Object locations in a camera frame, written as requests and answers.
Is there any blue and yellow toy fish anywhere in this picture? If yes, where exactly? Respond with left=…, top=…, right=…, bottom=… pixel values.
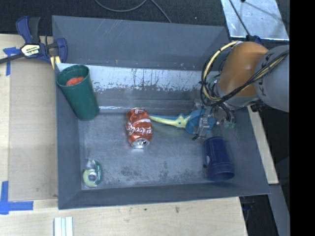
left=148, top=109, right=213, bottom=135

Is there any dark blue plastic cup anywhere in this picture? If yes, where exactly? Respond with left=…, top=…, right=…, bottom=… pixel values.
left=203, top=136, right=235, bottom=182

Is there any grey metal bin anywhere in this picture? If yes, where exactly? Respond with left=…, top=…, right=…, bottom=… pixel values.
left=51, top=15, right=272, bottom=210

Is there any crushed red soda can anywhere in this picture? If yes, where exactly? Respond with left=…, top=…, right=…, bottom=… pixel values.
left=125, top=108, right=154, bottom=149

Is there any green tape dispenser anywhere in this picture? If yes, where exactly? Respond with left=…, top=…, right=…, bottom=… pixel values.
left=82, top=159, right=103, bottom=189

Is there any green plastic cup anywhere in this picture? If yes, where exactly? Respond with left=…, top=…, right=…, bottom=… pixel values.
left=56, top=64, right=100, bottom=121

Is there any orange round object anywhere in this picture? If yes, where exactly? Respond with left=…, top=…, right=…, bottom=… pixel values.
left=65, top=76, right=85, bottom=87

